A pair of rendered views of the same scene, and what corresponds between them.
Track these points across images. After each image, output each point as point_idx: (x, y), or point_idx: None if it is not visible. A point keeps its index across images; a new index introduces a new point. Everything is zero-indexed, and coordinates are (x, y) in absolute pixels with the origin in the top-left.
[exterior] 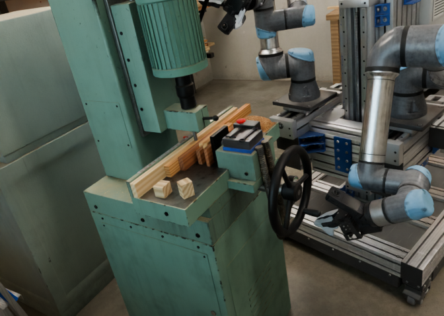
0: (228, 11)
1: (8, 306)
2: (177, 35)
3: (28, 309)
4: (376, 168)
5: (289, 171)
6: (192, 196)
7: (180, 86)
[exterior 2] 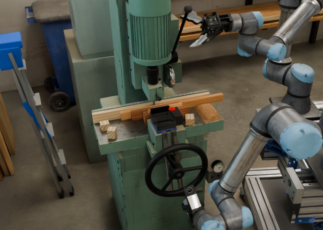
0: (202, 30)
1: (76, 134)
2: (142, 39)
3: (83, 143)
4: (222, 192)
5: None
6: (112, 139)
7: (147, 69)
